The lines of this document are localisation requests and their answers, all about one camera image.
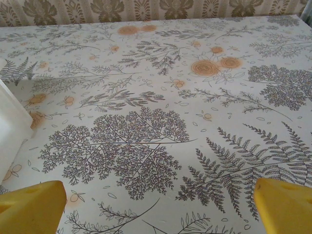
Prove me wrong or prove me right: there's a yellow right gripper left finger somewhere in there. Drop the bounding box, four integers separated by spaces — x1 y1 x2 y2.
0 180 67 234

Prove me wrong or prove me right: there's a white plastic bin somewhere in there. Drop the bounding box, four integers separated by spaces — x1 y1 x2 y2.
0 58 33 184

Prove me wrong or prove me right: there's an aluminium frame post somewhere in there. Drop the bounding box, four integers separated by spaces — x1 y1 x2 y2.
300 0 312 26

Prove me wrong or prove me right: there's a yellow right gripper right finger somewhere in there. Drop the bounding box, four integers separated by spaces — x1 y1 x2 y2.
253 177 312 234

